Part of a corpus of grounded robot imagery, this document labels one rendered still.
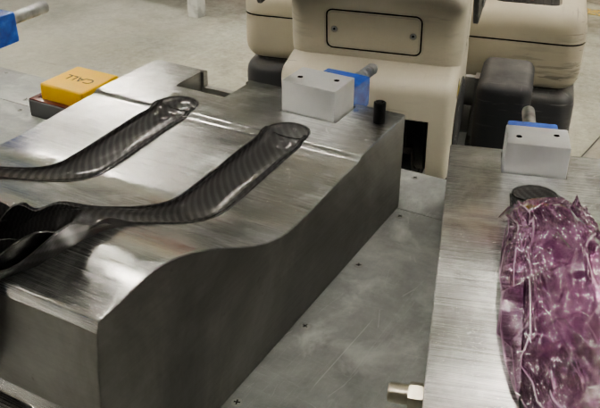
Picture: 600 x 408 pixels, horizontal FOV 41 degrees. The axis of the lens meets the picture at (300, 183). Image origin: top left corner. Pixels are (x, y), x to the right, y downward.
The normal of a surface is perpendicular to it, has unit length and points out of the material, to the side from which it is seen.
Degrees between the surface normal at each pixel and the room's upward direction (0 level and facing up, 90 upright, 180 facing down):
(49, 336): 83
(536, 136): 0
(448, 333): 15
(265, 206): 2
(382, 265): 0
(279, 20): 90
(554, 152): 90
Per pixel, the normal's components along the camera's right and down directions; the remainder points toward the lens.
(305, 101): -0.50, 0.42
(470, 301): -0.05, -0.71
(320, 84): 0.01, -0.88
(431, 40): -0.28, 0.58
